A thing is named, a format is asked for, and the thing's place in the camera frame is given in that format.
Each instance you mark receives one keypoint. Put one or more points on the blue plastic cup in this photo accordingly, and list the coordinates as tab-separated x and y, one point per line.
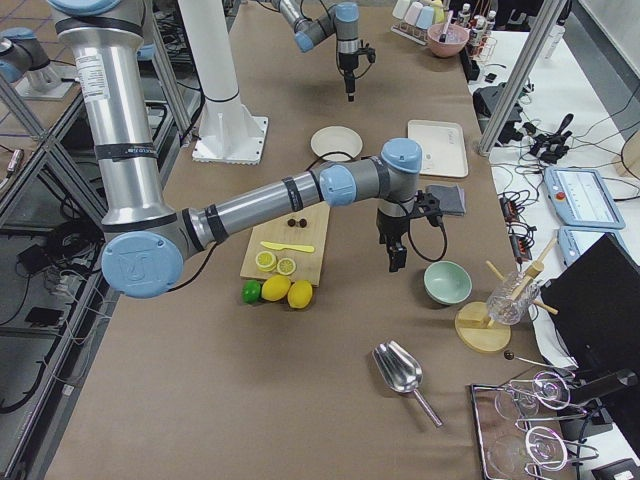
425	18

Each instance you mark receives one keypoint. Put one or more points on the mint green bowl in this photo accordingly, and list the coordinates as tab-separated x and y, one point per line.
447	283

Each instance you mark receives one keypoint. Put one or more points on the clear glass mug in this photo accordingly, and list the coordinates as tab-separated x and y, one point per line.
510	300

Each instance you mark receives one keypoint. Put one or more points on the aluminium frame post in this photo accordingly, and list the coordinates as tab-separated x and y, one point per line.
547	18

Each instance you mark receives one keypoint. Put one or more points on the white plastic cup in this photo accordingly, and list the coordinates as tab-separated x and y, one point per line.
400	9

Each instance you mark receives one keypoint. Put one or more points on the yellow plastic knife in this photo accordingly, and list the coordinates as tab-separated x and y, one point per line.
284	246

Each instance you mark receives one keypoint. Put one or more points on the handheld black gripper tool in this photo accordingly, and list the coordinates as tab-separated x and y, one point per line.
550	147

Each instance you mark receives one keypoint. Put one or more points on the whole yellow lemon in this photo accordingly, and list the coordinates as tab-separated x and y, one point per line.
300	294
275	288

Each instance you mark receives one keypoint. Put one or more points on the pink bowl with ice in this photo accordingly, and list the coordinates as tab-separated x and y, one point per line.
456	39

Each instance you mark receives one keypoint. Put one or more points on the green lime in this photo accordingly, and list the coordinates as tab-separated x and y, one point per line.
251	291

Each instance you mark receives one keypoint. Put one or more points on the wine glass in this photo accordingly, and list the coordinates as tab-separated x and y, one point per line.
539	451
522	398

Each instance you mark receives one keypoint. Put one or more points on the white wire cup rack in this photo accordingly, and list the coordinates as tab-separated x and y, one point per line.
410	32

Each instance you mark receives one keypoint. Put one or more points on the cream rectangular tray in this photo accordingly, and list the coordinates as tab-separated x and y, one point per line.
443	147

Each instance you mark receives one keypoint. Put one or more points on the black monitor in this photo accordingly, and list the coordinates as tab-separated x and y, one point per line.
597	298

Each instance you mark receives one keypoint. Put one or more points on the lemon half slice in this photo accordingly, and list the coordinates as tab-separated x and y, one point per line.
266	261

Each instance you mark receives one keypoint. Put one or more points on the pink plastic cup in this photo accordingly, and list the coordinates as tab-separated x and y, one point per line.
412	13

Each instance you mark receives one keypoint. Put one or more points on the lower wine glass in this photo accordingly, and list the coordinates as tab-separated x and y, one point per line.
539	451

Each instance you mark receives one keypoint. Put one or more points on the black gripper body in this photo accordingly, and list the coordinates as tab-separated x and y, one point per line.
390	226
347	62

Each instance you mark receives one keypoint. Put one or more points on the dark framed tray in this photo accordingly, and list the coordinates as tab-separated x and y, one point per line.
489	426

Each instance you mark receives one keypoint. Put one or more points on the wooden cup tree stand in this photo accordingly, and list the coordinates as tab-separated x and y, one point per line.
473	324

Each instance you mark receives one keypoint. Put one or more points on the wooden cutting board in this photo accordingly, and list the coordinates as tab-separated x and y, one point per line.
309	265

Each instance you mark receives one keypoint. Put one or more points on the metal scoop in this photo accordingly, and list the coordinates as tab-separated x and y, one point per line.
403	374

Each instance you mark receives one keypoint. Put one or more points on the black tipped metal muddler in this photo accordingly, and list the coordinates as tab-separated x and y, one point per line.
445	26

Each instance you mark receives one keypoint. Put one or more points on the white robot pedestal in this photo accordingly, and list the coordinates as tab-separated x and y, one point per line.
227	132

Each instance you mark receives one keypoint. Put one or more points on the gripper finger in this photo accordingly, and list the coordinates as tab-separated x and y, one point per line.
393	256
352	86
401	255
348	84

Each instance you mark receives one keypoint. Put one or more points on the grey folded cloth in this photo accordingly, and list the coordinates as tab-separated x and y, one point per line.
451	198

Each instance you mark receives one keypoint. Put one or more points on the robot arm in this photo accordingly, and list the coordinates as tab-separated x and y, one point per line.
147	241
320	25

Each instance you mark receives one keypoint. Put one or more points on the dark red cherry pair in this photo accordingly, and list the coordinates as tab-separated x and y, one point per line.
301	223

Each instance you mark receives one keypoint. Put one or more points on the upper wine glass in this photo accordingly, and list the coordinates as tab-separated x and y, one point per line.
522	398

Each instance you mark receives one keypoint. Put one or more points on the black stand device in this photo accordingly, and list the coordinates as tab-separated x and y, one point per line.
485	100

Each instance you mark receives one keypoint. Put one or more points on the cream round plate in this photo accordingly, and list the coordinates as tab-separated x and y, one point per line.
336	144

